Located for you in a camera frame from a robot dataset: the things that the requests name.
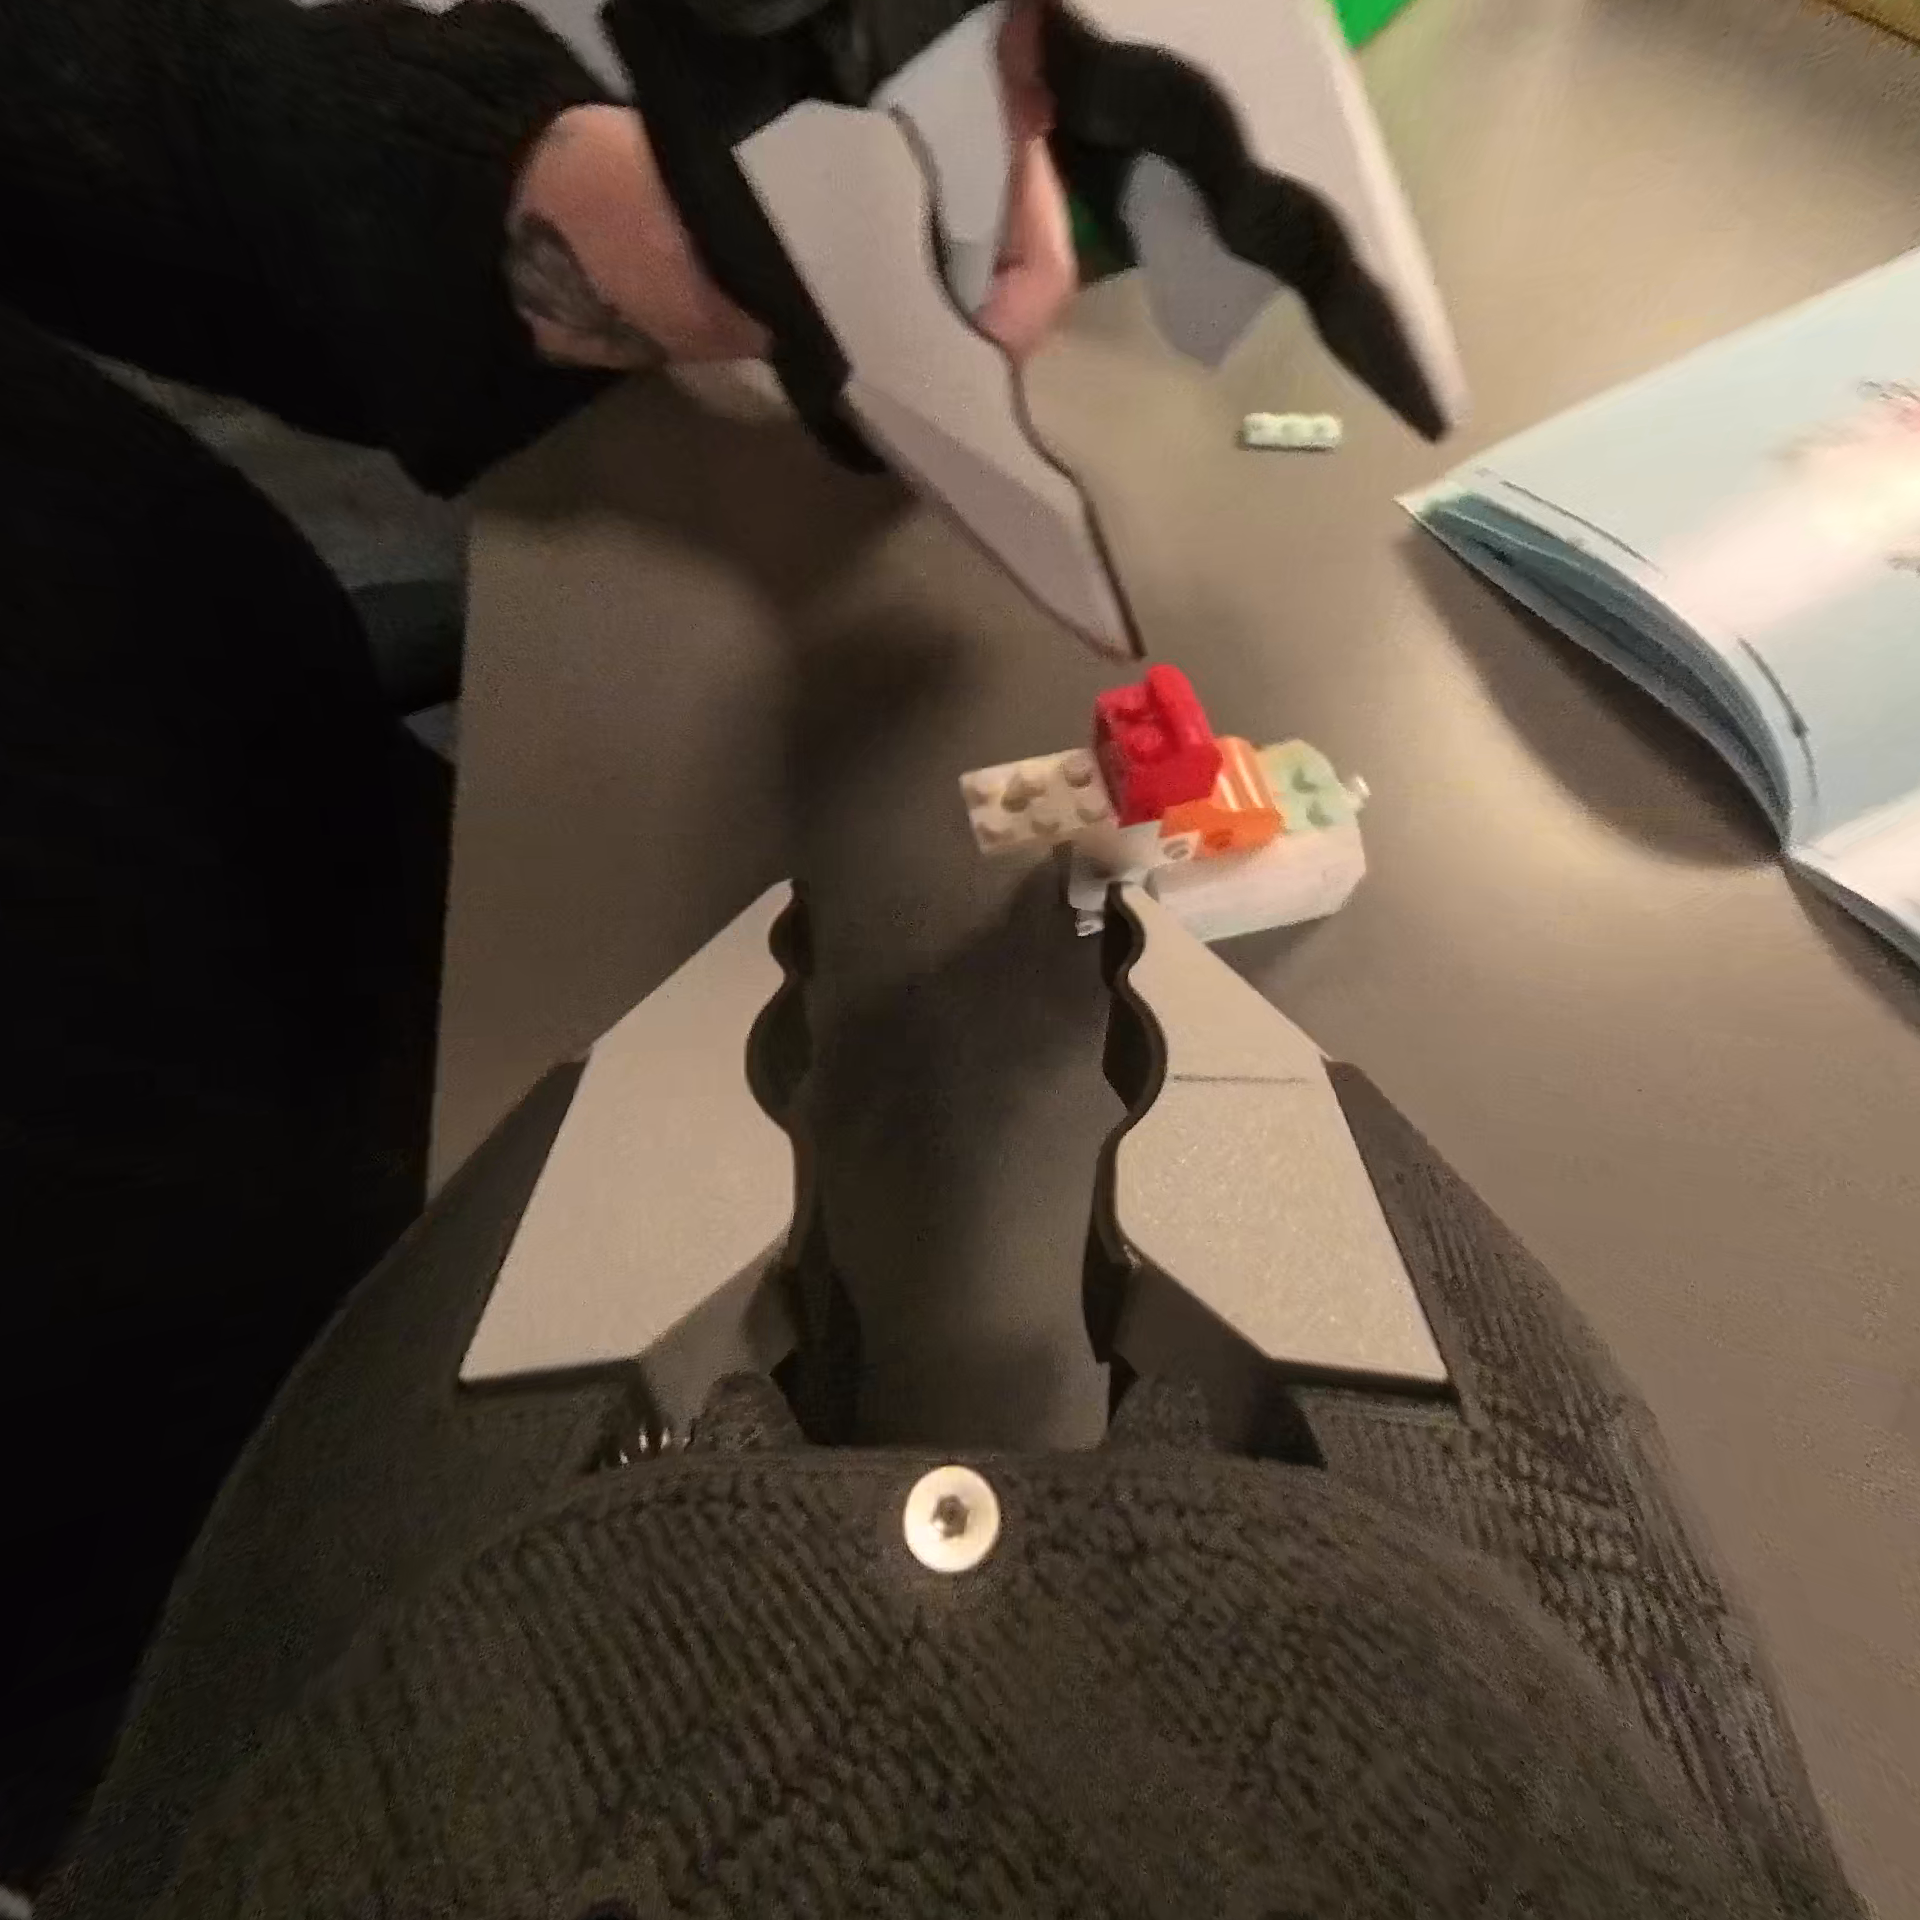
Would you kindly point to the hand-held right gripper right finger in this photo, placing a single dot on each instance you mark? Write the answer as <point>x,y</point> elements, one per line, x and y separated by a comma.
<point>1277,1213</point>

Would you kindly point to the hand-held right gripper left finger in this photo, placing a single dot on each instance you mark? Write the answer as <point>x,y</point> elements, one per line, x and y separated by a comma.
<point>661,1200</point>

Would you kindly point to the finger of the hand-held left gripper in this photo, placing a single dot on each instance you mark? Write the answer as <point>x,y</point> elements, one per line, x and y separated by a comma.
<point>1321,136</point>
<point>932,434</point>

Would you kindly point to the white red green lego build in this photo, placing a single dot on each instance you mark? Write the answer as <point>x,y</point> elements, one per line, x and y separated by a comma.
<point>1277,885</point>

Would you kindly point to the person's left forearm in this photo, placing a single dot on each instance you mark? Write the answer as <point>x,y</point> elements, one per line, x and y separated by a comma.
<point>301,181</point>

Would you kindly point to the mint green lego brick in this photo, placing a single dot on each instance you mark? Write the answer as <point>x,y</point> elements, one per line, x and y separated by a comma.
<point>1291,430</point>

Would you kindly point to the person's left hand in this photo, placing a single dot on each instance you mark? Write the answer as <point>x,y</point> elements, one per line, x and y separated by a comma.
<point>599,241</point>

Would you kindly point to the green box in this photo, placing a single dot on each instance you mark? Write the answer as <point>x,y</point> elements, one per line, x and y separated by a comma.
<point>1372,19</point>

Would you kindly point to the light blue instruction booklet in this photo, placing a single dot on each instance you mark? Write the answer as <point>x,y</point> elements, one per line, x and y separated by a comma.
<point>1694,494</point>

